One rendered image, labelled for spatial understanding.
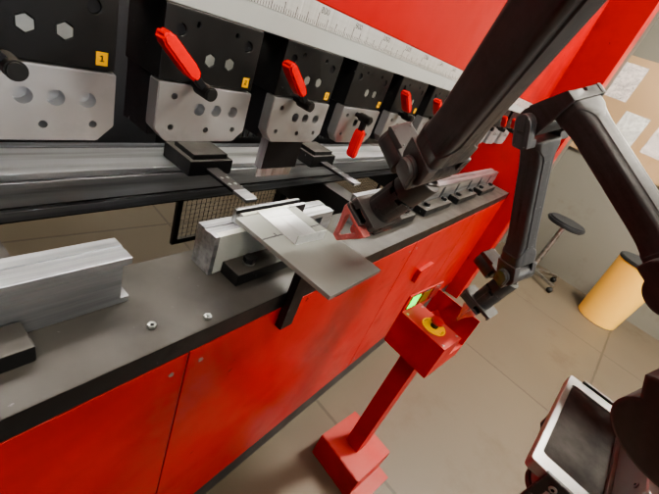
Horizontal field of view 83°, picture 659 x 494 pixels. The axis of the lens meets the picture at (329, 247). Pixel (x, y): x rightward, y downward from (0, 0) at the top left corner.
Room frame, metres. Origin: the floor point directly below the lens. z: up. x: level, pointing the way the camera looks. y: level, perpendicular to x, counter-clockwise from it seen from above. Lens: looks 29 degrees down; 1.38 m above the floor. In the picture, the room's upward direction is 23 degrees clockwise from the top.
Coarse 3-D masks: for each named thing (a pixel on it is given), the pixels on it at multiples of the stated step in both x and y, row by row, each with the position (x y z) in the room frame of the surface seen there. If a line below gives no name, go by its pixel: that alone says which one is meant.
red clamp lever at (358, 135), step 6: (360, 114) 0.84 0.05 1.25; (360, 120) 0.84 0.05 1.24; (366, 120) 0.83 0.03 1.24; (372, 120) 0.84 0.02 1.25; (360, 126) 0.84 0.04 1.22; (354, 132) 0.84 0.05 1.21; (360, 132) 0.83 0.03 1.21; (354, 138) 0.83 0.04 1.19; (360, 138) 0.83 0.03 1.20; (354, 144) 0.83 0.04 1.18; (360, 144) 0.84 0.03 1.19; (348, 150) 0.84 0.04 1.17; (354, 150) 0.83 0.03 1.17; (354, 156) 0.83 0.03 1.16
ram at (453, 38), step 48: (192, 0) 0.48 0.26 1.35; (240, 0) 0.54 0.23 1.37; (336, 0) 0.70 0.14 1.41; (384, 0) 0.82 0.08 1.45; (432, 0) 0.97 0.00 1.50; (480, 0) 1.18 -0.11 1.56; (336, 48) 0.74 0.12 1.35; (432, 48) 1.06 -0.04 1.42; (576, 48) 2.53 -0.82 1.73; (528, 96) 2.14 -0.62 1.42
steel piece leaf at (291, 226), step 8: (280, 216) 0.73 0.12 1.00; (288, 216) 0.74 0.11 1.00; (296, 216) 0.76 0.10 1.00; (280, 224) 0.69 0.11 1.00; (288, 224) 0.70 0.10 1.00; (296, 224) 0.72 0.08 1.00; (304, 224) 0.73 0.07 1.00; (288, 232) 0.67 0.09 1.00; (296, 232) 0.69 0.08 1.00; (304, 232) 0.70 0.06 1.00; (312, 232) 0.68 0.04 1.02; (320, 232) 0.70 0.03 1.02; (296, 240) 0.64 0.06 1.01; (304, 240) 0.66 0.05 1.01; (312, 240) 0.68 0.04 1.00
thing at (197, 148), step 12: (168, 144) 0.81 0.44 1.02; (180, 144) 0.80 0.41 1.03; (192, 144) 0.83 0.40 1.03; (204, 144) 0.86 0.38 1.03; (168, 156) 0.80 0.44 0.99; (180, 156) 0.78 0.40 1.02; (192, 156) 0.78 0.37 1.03; (204, 156) 0.80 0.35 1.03; (216, 156) 0.83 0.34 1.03; (180, 168) 0.78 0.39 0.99; (192, 168) 0.77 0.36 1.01; (204, 168) 0.80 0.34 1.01; (216, 168) 0.82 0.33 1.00; (228, 168) 0.86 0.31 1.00; (228, 180) 0.79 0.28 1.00; (240, 192) 0.75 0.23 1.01
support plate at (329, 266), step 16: (288, 208) 0.78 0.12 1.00; (240, 224) 0.64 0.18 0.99; (256, 224) 0.65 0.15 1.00; (272, 224) 0.68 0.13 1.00; (320, 224) 0.77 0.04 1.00; (272, 240) 0.62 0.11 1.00; (288, 240) 0.65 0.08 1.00; (320, 240) 0.70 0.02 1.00; (336, 240) 0.73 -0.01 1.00; (288, 256) 0.59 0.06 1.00; (304, 256) 0.61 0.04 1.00; (320, 256) 0.64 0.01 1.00; (336, 256) 0.66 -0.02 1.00; (352, 256) 0.69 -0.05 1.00; (304, 272) 0.56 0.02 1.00; (320, 272) 0.58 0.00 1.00; (336, 272) 0.60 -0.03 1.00; (352, 272) 0.63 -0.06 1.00; (368, 272) 0.65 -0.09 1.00; (320, 288) 0.54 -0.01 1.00; (336, 288) 0.56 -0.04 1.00
